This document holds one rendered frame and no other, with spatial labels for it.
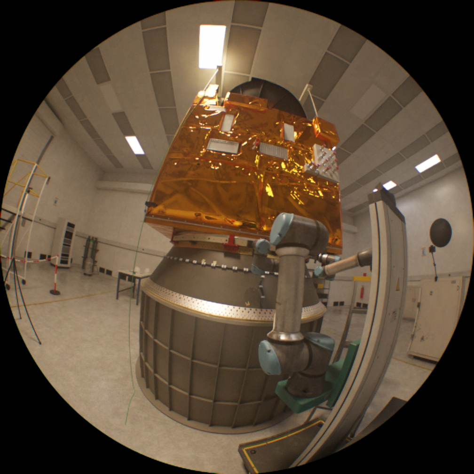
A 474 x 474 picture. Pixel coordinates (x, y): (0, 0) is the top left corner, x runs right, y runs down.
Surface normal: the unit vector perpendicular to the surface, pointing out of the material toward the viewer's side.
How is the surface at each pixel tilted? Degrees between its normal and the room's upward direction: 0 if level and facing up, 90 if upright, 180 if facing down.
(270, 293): 62
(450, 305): 90
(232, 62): 180
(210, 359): 90
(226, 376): 90
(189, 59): 180
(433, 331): 90
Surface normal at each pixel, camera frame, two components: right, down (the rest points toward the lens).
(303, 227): 0.18, -0.30
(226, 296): 0.03, -0.64
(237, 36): -0.15, 0.97
